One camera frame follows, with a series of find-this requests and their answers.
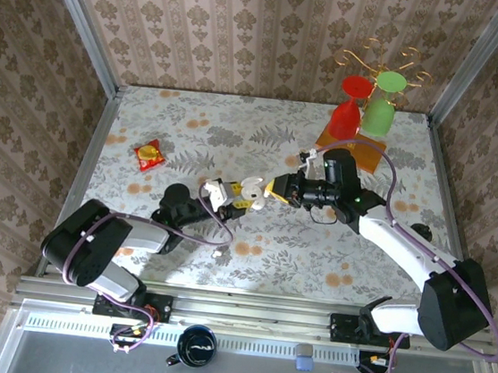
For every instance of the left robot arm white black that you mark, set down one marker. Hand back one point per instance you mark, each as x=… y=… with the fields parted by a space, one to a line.
x=146 y=235

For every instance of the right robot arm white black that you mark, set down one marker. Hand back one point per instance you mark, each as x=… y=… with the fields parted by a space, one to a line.
x=391 y=243

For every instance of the gold glass rack wooden base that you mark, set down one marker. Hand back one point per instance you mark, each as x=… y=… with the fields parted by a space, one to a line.
x=369 y=157

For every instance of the red snack packet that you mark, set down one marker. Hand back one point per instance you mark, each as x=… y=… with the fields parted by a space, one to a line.
x=149 y=155

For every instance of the red wine glass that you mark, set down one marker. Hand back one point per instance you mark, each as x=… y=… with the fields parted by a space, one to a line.
x=346 y=116

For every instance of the green wine glass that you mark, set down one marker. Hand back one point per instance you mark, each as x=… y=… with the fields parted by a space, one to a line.
x=378 y=116

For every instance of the black round knob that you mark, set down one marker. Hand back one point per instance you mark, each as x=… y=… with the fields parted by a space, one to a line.
x=424 y=230

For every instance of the black power connector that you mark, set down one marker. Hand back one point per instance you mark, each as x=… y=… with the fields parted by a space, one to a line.
x=375 y=362
x=126 y=332

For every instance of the black mug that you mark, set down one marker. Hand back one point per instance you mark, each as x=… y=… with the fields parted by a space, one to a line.
x=197 y=347

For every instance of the grey blue block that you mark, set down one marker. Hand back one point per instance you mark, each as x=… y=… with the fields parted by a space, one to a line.
x=304 y=359

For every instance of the aluminium table side rail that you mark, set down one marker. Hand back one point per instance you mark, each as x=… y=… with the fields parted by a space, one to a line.
x=451 y=191
x=87 y=163

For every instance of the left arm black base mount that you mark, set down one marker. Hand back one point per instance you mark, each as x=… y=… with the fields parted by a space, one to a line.
x=159 y=307

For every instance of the aluminium front frame rail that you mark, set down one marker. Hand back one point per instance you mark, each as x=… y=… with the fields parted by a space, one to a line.
x=252 y=315

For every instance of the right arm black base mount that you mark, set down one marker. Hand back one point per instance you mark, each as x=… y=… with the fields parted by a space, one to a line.
x=345 y=330

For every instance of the aluminium corner post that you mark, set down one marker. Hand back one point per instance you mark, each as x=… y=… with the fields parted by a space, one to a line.
x=83 y=23
x=474 y=68

